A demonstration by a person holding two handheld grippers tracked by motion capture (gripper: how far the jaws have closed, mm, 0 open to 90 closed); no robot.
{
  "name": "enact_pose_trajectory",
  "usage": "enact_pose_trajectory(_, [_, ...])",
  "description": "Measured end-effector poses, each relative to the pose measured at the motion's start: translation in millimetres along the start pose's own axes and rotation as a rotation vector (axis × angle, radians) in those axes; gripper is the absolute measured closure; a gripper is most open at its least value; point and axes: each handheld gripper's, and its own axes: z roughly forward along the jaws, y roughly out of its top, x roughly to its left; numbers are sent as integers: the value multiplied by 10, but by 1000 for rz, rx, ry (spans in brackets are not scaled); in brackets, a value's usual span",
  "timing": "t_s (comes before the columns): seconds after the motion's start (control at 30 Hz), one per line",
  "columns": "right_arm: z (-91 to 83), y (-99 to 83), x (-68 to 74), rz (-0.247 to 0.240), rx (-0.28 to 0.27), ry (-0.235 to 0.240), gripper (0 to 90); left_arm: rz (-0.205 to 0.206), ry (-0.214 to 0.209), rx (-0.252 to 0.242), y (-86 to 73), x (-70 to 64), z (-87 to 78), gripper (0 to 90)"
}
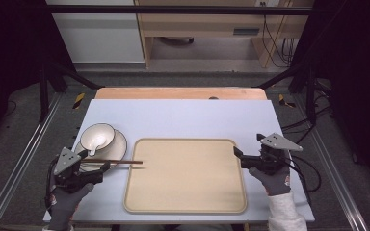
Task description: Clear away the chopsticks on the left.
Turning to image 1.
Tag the person's left hand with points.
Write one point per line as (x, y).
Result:
(65, 202)

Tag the yellow black tape strip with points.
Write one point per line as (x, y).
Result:
(284, 102)
(79, 100)

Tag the white cabinet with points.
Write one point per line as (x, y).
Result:
(99, 38)

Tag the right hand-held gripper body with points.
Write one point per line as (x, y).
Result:
(281, 142)

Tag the wooden table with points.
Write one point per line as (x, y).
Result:
(179, 93)

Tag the black curtain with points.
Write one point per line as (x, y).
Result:
(359, 64)
(9, 48)

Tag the person's right hand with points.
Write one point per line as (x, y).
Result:
(275, 184)

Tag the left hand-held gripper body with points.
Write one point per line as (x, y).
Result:
(66, 160)

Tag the black metal stand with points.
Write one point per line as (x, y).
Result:
(310, 93)
(44, 93)

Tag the brown wooden chopstick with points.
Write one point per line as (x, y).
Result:
(122, 161)
(131, 166)

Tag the white ceramic spoon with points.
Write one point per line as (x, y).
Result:
(93, 148)

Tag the beige rectangular tray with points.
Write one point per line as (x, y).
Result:
(185, 176)

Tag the white plate with dark rim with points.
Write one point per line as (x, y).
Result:
(117, 150)

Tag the light wooden desk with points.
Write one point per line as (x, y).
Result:
(205, 24)

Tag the aluminium floor rail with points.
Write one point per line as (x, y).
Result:
(19, 160)
(330, 166)

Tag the black horizontal frame bar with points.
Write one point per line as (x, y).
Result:
(173, 9)

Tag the white bowl with dark rim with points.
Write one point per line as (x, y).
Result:
(97, 136)

